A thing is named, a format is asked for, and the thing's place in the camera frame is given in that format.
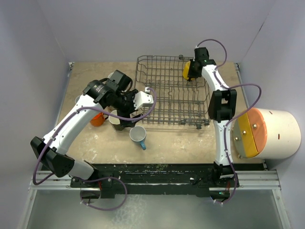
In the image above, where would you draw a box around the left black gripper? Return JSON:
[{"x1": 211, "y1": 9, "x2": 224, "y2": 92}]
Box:
[{"x1": 112, "y1": 89, "x2": 143, "y2": 128}]

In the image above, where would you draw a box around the yellow mug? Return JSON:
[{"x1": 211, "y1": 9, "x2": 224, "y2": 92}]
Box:
[{"x1": 183, "y1": 61, "x2": 191, "y2": 81}]

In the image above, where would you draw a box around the orange mug black handle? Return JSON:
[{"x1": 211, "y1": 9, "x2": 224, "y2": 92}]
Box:
[{"x1": 90, "y1": 113, "x2": 107, "y2": 127}]

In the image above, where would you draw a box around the blue mug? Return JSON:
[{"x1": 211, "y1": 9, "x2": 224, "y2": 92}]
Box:
[{"x1": 129, "y1": 126, "x2": 146, "y2": 150}]

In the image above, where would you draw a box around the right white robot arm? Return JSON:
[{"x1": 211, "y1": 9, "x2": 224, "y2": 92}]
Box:
[{"x1": 183, "y1": 47, "x2": 237, "y2": 187}]

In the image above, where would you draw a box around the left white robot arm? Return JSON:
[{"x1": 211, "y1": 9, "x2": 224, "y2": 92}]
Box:
[{"x1": 30, "y1": 70, "x2": 154, "y2": 187}]

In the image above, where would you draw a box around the white cylinder with orange lid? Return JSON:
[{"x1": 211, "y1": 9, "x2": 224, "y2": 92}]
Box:
[{"x1": 233, "y1": 107, "x2": 301, "y2": 159}]

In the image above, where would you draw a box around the grey wire dish rack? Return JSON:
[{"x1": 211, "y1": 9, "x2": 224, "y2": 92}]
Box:
[{"x1": 133, "y1": 55, "x2": 210, "y2": 129}]

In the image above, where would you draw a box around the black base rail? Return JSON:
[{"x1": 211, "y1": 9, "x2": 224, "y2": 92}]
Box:
[{"x1": 71, "y1": 164, "x2": 264, "y2": 198}]

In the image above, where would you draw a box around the aluminium frame rail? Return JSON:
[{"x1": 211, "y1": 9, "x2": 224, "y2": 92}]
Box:
[{"x1": 30, "y1": 171, "x2": 281, "y2": 192}]

